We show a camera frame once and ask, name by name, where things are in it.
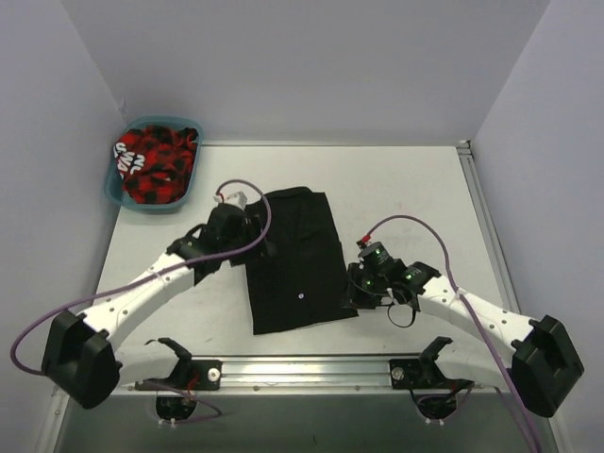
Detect black long sleeve shirt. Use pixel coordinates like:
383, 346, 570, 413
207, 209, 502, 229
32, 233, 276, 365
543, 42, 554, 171
245, 187, 358, 335

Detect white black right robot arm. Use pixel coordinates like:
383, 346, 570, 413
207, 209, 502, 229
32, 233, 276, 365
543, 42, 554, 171
348, 240, 585, 418

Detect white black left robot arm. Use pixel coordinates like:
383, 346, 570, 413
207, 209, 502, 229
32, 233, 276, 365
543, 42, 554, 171
42, 203, 272, 410

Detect red black plaid shirt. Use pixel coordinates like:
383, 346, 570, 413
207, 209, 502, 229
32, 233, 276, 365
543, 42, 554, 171
112, 125, 199, 205

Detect teal plastic basket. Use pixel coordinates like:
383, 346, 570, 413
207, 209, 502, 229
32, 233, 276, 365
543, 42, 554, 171
105, 116, 203, 213

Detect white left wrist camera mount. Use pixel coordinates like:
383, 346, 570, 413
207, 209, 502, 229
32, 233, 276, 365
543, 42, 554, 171
213, 191, 247, 210

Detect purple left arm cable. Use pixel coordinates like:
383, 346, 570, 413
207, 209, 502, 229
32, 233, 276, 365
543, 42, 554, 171
9, 179, 272, 424

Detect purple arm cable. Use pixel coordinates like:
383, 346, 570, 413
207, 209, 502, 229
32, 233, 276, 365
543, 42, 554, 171
9, 179, 272, 424
361, 215, 544, 453

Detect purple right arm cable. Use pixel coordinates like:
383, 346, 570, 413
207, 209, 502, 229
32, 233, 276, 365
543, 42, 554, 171
361, 215, 544, 453

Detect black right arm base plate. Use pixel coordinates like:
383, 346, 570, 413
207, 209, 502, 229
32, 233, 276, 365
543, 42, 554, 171
388, 358, 452, 391

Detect aluminium front rail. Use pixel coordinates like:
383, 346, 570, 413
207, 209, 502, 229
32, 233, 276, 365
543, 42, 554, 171
120, 347, 507, 394

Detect aluminium rail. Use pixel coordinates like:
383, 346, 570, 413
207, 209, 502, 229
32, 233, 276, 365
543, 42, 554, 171
120, 347, 507, 394
456, 141, 521, 312

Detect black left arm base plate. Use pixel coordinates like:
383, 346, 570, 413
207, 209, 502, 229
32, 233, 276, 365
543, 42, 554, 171
134, 359, 223, 392

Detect aluminium right side rail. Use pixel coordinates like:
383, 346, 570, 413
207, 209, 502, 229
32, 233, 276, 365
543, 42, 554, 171
456, 141, 521, 312

